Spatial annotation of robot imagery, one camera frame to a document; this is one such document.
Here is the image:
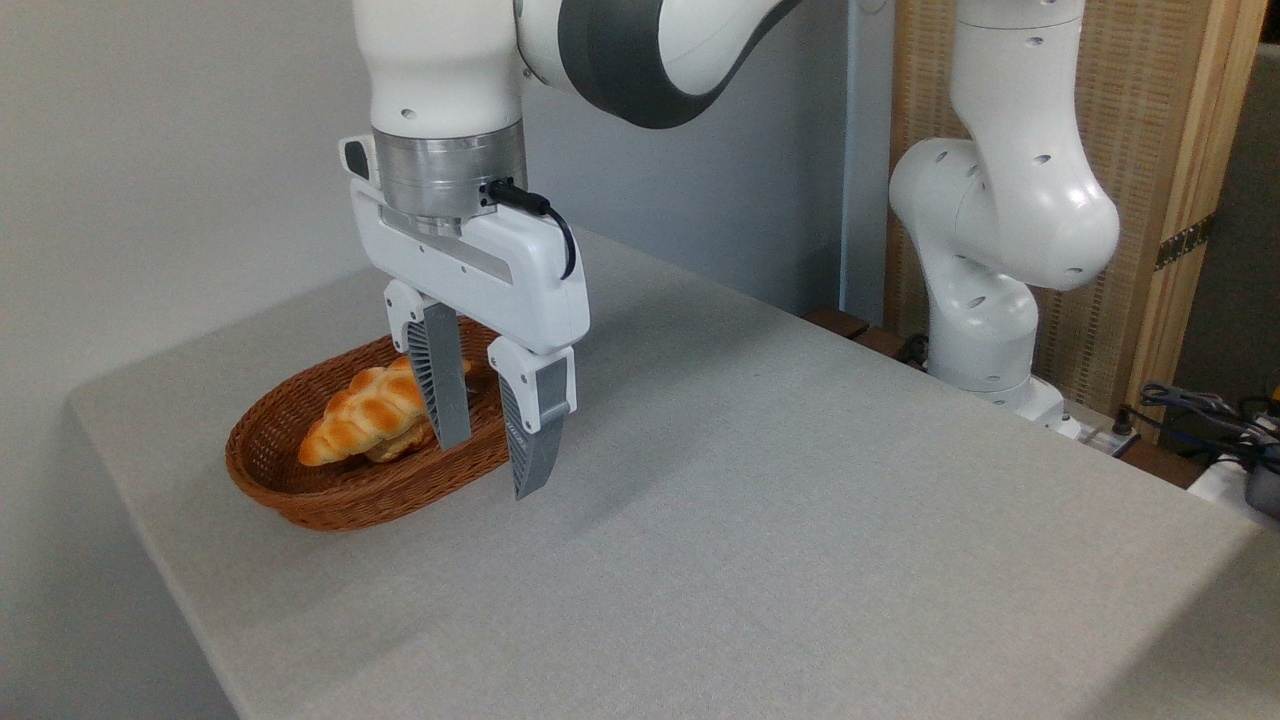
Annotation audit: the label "light blue partition panel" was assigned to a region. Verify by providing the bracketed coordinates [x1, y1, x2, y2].
[520, 0, 897, 323]

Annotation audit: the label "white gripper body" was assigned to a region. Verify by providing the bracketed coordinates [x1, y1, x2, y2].
[339, 134, 592, 357]

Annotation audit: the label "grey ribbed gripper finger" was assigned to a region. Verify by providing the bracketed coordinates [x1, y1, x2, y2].
[384, 279, 474, 454]
[486, 336, 579, 502]

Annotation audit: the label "dark brown wooden bench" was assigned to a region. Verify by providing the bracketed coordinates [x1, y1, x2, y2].
[803, 306, 933, 373]

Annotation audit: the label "golden braided bread roll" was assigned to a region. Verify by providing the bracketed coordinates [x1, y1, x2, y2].
[297, 356, 474, 469]

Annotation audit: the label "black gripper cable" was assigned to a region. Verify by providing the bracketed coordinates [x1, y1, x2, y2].
[480, 178, 579, 282]

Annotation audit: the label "dark metal screen hinge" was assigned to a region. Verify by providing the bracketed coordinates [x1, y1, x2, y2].
[1154, 212, 1217, 272]

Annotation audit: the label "wooden woven folding screen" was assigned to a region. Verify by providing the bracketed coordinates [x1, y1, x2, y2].
[884, 0, 1272, 443]

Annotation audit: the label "black tangled cables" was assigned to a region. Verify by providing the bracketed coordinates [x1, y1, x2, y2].
[1118, 380, 1280, 473]

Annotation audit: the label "brown wicker oval basket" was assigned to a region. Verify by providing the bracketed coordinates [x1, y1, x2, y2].
[224, 317, 522, 533]

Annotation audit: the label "grey box device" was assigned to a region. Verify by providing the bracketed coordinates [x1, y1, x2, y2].
[1244, 464, 1280, 522]

